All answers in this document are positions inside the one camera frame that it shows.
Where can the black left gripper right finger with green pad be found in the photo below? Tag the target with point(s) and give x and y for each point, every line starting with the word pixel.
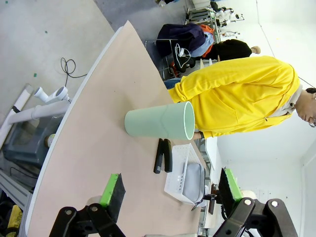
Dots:
pixel 228 190

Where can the large white table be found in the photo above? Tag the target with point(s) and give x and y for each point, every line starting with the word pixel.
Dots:
pixel 211 153

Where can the yellow black tool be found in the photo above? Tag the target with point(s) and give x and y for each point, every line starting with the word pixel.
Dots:
pixel 14 217

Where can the person in yellow hoodie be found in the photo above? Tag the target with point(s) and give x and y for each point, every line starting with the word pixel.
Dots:
pixel 234 93

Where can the person's left hand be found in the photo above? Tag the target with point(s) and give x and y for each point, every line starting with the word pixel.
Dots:
pixel 198 135

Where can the light blue garment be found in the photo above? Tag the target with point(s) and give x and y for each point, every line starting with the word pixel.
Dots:
pixel 203 45

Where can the orange garment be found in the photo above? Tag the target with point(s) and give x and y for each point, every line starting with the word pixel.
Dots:
pixel 208 30

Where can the blue-grey plastic bin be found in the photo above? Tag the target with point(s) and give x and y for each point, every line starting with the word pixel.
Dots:
pixel 27 145

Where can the black stapler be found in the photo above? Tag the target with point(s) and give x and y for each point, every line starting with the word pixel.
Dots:
pixel 168 158

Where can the dark blue jacket pile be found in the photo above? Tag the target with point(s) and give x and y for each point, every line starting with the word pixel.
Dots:
pixel 180 34

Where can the tape roll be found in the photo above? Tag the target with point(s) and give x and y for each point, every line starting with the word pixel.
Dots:
pixel 50 140

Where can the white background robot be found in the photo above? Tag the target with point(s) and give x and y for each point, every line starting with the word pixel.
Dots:
pixel 228 16

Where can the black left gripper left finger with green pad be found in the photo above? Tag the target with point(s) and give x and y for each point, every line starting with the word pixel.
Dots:
pixel 116 195

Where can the background person in black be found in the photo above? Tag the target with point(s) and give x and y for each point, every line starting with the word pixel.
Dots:
pixel 232 49

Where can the person's right forearm yellow sleeve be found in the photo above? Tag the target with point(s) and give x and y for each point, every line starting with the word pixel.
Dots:
pixel 182 89

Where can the pale green plastic cup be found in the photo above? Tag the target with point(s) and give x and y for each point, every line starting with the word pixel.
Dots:
pixel 153 123

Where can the white perforated plastic basket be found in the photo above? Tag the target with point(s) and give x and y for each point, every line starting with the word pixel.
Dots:
pixel 177 177

